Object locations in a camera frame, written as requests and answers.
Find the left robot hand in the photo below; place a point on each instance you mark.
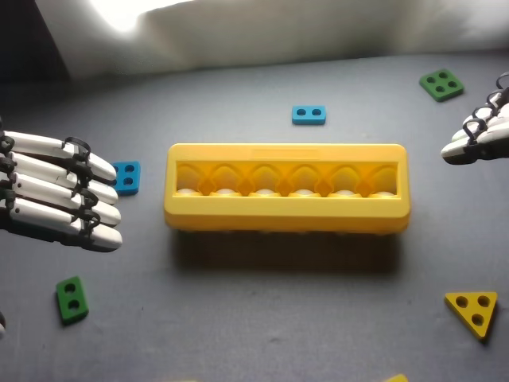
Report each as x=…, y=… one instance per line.
x=40, y=187

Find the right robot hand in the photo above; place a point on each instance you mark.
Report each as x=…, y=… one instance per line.
x=493, y=131

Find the yellow plastic egg carton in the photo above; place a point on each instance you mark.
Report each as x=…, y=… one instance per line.
x=286, y=213

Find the white toy egg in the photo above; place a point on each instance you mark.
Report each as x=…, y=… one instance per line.
x=381, y=194
x=187, y=192
x=342, y=193
x=303, y=193
x=226, y=192
x=263, y=193

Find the green square four-hole block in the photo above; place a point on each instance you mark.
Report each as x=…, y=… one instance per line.
x=441, y=94

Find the blue square four-hole block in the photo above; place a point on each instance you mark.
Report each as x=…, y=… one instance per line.
x=129, y=190

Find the green two-hole block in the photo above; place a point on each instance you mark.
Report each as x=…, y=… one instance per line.
x=72, y=314

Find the yellow triangle three-hole block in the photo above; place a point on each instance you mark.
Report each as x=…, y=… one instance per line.
x=475, y=308

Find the blue two-hole block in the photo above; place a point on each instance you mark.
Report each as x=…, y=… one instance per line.
x=308, y=120

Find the white sheet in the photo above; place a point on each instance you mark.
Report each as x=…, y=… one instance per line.
x=278, y=32

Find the grey table cloth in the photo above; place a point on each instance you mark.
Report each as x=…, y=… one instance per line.
x=254, y=318

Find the yellow toy block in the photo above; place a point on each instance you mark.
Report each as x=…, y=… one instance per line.
x=396, y=379

